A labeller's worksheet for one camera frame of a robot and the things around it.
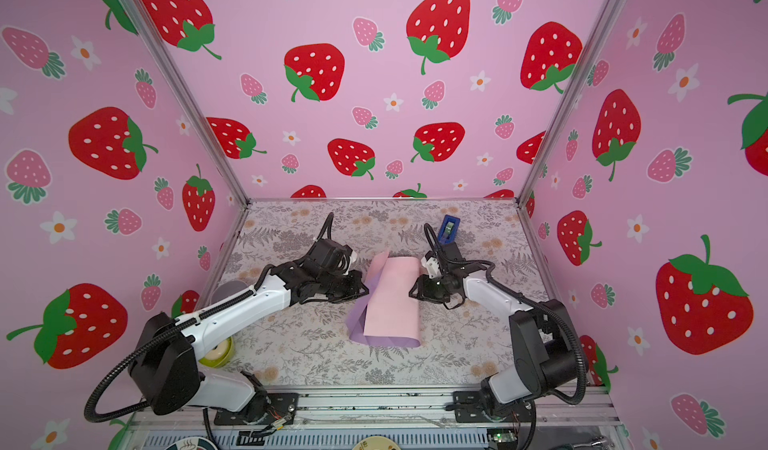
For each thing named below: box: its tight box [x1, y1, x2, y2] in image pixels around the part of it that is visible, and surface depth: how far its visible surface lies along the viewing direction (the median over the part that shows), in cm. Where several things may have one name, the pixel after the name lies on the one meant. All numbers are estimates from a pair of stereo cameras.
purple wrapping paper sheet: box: [346, 250, 421, 348], surface depth 87 cm
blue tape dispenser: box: [438, 214, 461, 245], surface depth 106 cm
